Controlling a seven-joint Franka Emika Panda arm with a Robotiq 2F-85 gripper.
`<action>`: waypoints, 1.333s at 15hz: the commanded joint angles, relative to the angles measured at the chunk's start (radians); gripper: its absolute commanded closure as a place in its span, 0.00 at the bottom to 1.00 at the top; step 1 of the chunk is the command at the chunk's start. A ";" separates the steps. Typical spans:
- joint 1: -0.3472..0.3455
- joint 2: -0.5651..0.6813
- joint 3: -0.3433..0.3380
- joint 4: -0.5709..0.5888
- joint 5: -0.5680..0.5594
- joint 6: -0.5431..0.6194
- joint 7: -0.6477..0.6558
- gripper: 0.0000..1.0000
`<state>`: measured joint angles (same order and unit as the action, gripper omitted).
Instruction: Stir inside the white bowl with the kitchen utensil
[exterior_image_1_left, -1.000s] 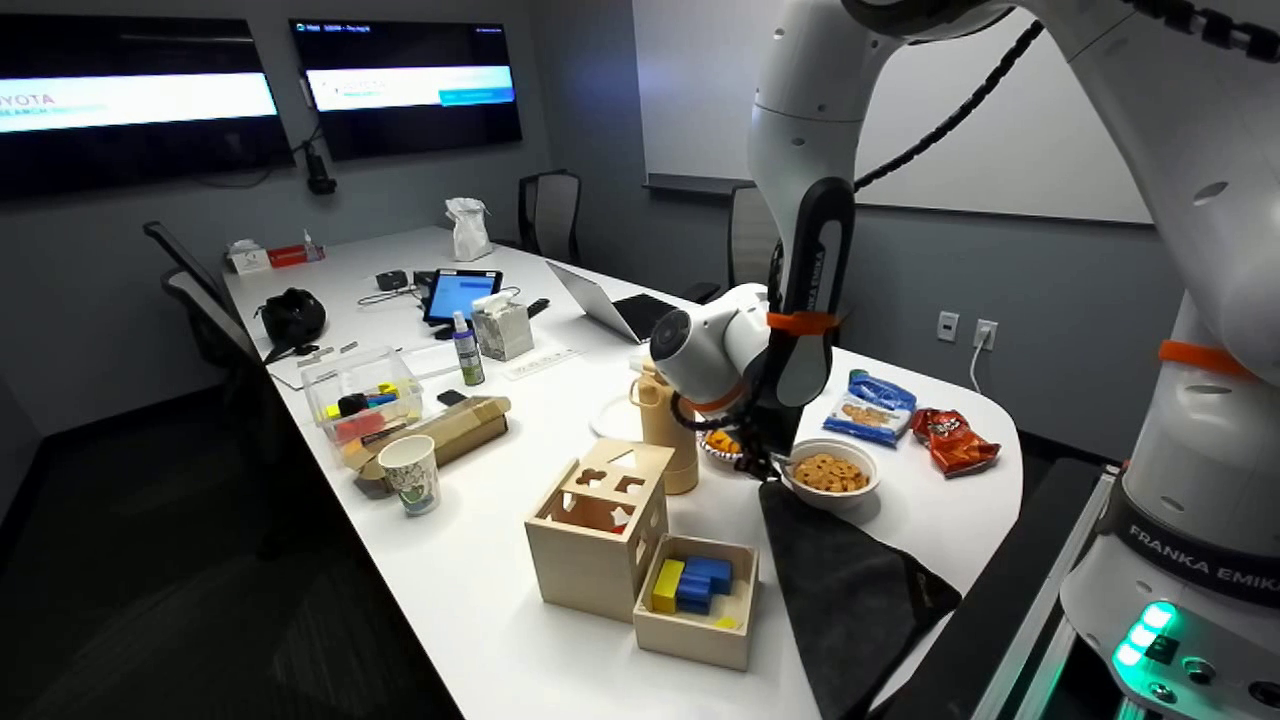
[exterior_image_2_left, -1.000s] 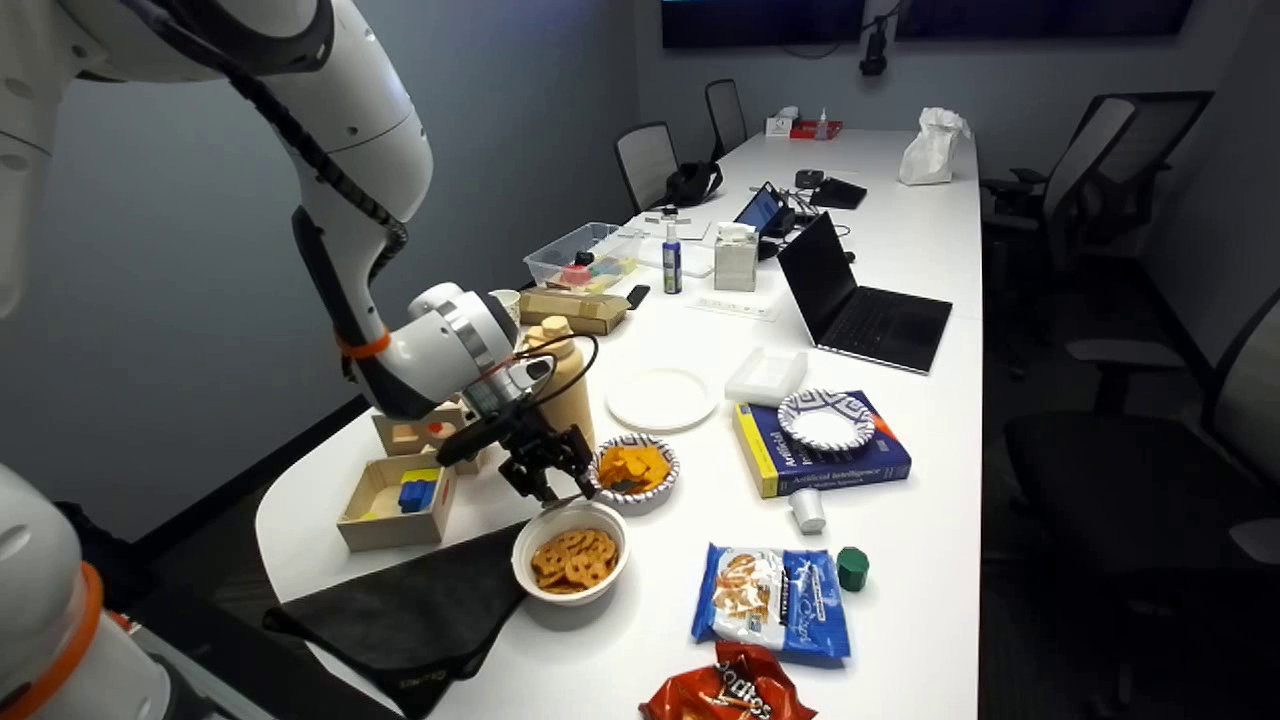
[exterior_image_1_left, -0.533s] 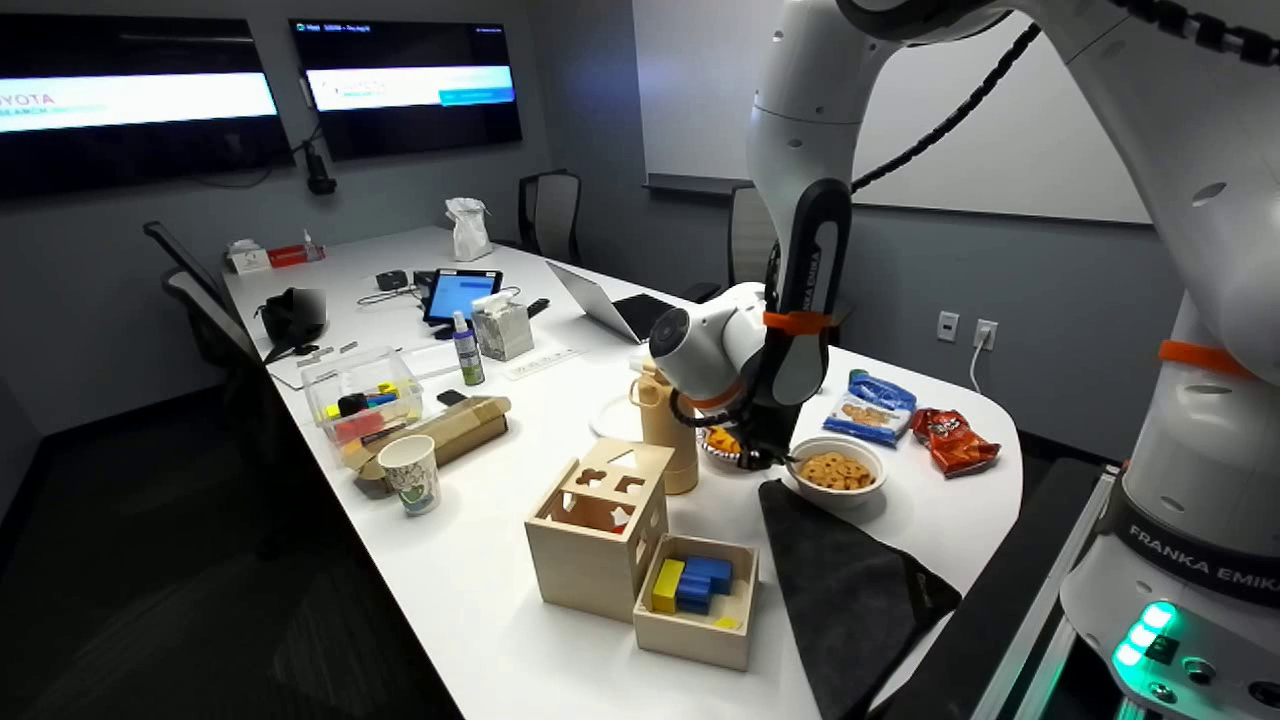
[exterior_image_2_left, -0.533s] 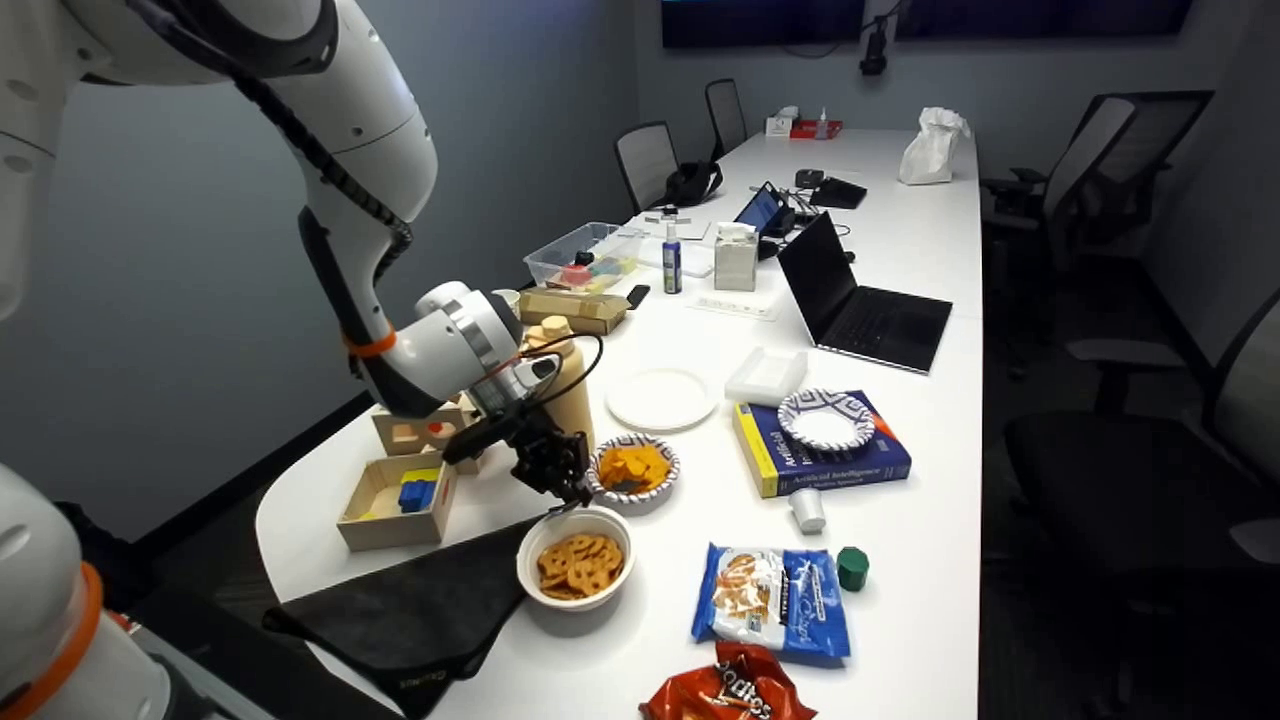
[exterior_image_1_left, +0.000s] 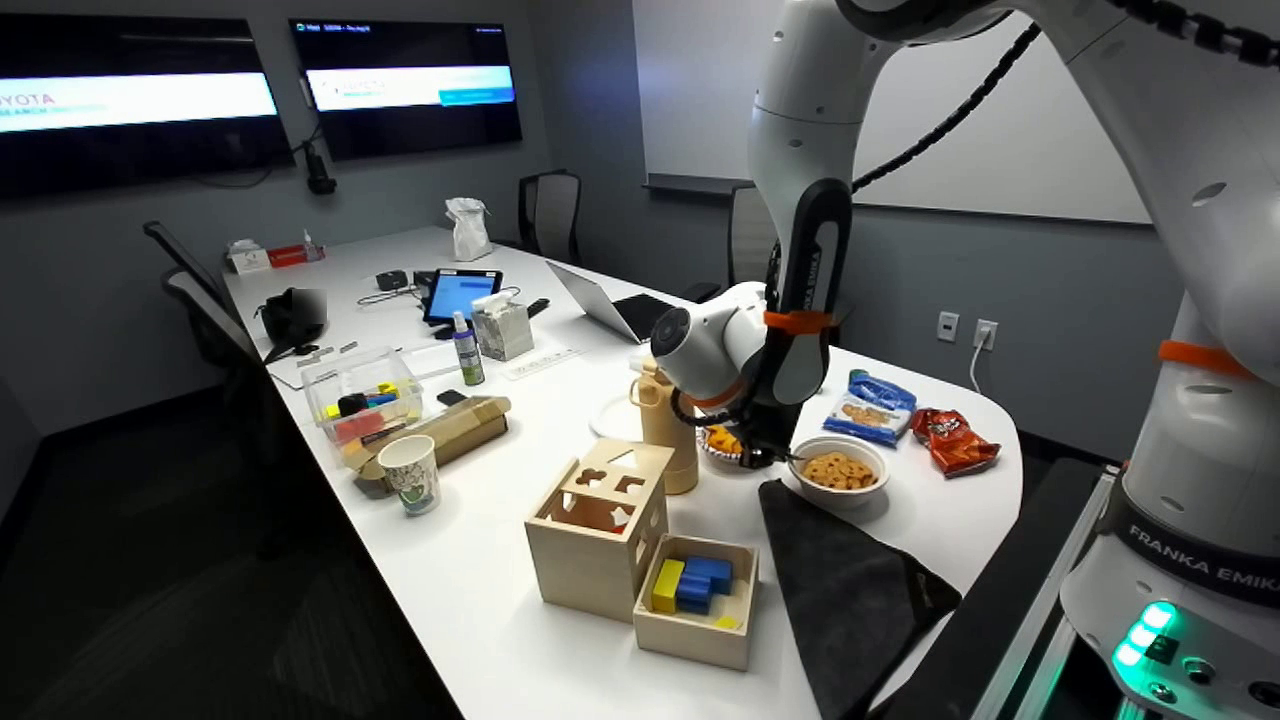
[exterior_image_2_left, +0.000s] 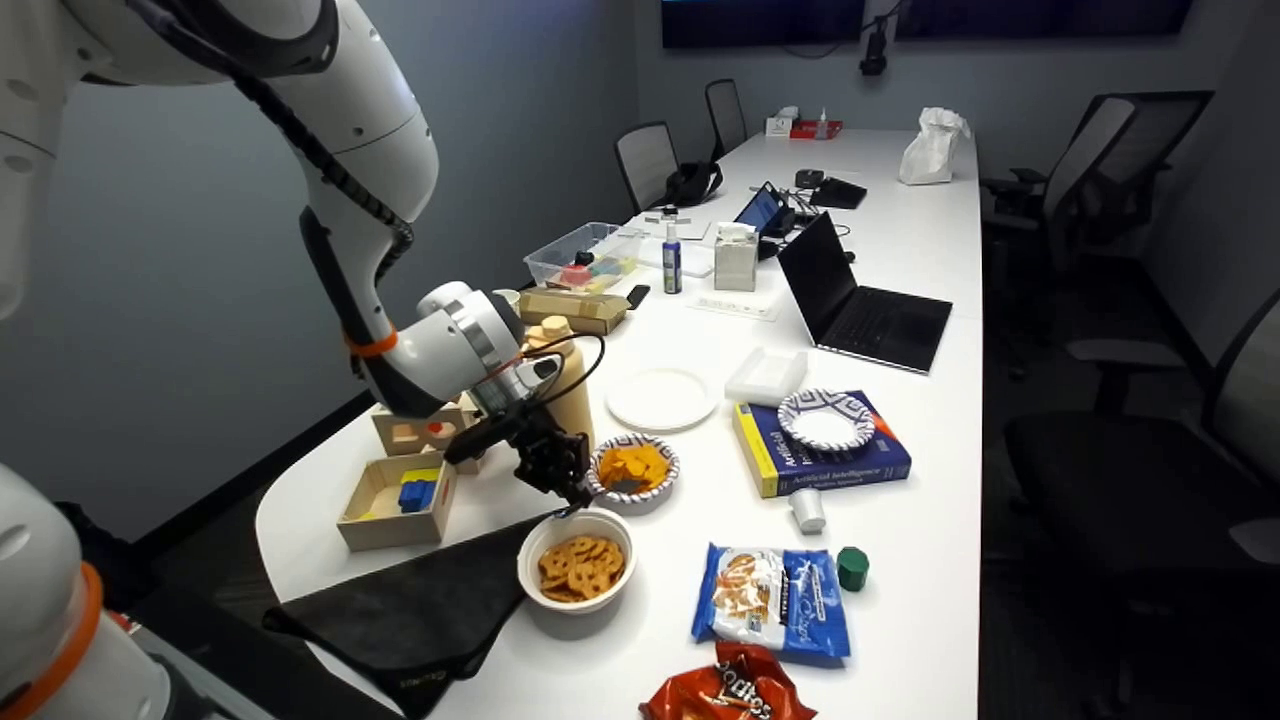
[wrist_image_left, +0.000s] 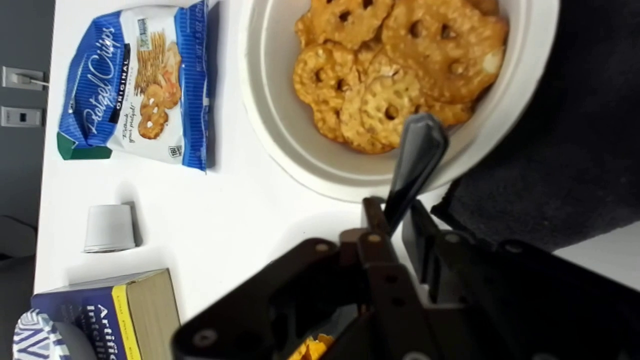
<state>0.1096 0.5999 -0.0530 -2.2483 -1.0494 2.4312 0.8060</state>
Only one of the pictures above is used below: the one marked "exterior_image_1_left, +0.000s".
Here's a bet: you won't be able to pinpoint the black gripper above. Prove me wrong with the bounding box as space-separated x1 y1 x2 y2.
733 396 803 472

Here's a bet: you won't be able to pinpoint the white bowl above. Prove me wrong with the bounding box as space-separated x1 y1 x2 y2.
789 430 892 506

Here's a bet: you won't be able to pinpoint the patterned small bowl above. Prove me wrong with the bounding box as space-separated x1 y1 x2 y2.
698 416 754 474

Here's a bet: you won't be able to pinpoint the pretzels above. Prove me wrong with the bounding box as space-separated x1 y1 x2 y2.
800 449 882 491

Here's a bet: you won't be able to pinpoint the blue snack bag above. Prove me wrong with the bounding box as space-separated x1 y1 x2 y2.
819 369 919 452

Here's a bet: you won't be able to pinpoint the white paper plate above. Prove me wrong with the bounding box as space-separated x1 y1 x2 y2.
588 396 643 442

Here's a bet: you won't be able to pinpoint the blue block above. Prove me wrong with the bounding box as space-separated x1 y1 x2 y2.
673 552 740 616

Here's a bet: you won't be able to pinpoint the yellow block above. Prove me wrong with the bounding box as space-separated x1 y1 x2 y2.
643 555 690 616

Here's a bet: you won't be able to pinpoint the black cloth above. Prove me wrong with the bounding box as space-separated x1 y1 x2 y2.
757 474 964 720

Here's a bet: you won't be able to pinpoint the red chip bag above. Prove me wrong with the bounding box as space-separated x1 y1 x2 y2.
907 403 1005 481

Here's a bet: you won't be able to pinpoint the wooden shape sorter box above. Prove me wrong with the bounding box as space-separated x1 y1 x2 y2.
519 437 676 623

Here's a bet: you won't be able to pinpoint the black laptop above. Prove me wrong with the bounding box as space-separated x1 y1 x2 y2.
545 256 683 346

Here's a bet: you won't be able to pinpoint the wooden tray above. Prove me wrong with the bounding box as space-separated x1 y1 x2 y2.
629 532 763 671

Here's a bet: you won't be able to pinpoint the white tissue box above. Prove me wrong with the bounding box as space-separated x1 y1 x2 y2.
469 292 540 363

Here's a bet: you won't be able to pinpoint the small spray bottle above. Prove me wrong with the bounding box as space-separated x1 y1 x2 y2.
451 313 488 391

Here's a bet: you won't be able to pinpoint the brown cardboard box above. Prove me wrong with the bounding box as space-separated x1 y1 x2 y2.
349 391 516 488

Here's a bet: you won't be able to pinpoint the tablet with blue screen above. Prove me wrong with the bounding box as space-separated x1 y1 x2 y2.
421 262 510 326

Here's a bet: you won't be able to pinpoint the paper cup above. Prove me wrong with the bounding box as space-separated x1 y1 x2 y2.
374 430 445 521

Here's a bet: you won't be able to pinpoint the whiteboard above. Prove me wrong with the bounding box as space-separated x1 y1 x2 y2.
631 0 1157 227

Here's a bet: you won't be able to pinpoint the white plastic bag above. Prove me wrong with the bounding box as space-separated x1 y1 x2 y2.
440 192 496 262

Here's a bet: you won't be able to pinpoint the clear plastic bin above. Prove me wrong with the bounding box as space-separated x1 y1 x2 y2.
297 346 430 452

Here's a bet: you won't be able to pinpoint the black bag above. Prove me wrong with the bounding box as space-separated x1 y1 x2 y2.
255 283 331 355

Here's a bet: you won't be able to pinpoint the red flat item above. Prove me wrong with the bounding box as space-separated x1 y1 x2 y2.
263 234 326 271

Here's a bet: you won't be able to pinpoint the black webcam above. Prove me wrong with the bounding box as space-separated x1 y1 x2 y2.
297 133 341 198

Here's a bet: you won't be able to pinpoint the small white box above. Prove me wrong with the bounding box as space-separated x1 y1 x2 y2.
224 234 278 279

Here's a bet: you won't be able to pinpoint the grey office chair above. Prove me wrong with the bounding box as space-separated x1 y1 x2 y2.
139 214 235 303

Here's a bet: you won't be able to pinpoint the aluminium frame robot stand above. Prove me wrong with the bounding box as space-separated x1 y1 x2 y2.
968 462 1124 720

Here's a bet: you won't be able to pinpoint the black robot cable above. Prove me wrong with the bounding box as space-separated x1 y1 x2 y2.
848 0 1280 194

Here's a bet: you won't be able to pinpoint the wall monitor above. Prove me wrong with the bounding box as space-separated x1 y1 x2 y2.
0 12 291 204
287 16 528 161

